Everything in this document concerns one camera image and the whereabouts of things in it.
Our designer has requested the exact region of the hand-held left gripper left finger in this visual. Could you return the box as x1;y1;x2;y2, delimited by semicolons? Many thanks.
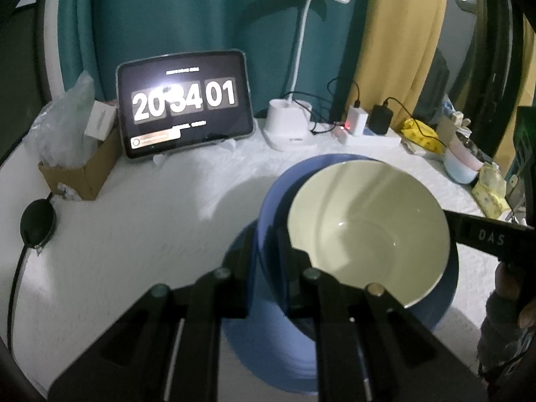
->
48;228;256;402

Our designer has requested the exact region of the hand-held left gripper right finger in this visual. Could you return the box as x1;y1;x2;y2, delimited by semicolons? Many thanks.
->
276;228;488;402

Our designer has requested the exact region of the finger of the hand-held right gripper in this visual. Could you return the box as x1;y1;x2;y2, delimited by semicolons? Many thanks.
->
443;209;472;246

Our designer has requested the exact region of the large blue bowl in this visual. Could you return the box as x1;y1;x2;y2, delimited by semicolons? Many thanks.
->
256;153;403;340

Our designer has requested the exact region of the large blue plate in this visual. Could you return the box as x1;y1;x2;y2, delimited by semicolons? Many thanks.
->
224;224;460;395

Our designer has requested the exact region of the cream bowl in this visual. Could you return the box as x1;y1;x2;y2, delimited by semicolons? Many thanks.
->
287;160;452;308

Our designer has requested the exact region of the person's right hand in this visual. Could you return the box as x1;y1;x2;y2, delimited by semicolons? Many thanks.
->
495;262;536;328

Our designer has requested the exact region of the yellow tissue box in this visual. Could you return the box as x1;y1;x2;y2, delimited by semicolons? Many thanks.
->
472;180;512;219

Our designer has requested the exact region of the light blue bowl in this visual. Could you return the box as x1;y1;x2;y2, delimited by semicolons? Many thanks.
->
443;151;482;184

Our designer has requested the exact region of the yellow soft tissue pack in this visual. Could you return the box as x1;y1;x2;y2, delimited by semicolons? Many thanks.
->
477;162;507;197

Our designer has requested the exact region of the pink steel-lined bowl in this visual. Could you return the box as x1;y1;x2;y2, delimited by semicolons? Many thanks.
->
443;134;486;172

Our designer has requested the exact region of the clear plastic packet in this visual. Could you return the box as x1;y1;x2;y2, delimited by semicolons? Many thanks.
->
402;139;445;160

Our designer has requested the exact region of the yellow printed packet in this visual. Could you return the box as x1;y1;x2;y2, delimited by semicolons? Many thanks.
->
401;118;445;153

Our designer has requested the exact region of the white tablecloth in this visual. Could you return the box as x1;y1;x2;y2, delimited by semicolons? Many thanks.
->
0;117;536;402

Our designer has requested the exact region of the white power strip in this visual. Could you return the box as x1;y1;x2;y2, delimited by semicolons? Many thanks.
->
331;128;402;147

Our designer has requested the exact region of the black charger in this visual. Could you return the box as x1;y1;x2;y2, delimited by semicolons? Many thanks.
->
368;104;394;135

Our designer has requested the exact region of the white charger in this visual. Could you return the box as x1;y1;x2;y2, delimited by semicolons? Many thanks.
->
345;108;369;137

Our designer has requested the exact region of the white desk lamp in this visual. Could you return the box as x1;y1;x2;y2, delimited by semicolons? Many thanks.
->
263;0;356;150

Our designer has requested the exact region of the tablet with clock display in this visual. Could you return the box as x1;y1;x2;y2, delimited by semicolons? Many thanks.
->
116;49;256;160

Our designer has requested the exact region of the cardboard box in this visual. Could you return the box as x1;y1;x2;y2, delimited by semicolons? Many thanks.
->
38;128;122;201

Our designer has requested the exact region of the yellow curtain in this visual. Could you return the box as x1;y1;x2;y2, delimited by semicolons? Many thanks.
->
352;0;451;119

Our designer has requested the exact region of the small white box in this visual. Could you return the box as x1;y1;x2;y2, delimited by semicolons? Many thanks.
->
84;100;118;140

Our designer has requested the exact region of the teal curtain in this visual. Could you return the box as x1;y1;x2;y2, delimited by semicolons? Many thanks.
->
59;0;369;126

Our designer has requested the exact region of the black charger cable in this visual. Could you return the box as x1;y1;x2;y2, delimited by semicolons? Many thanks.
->
383;97;416;120

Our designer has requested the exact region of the black lamp cable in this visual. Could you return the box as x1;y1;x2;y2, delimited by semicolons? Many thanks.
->
285;92;348;135

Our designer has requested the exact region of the black looped cable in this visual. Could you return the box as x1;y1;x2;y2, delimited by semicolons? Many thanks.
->
329;77;362;125

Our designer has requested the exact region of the black round corded device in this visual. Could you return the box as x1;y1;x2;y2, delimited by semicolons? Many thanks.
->
6;193;57;344

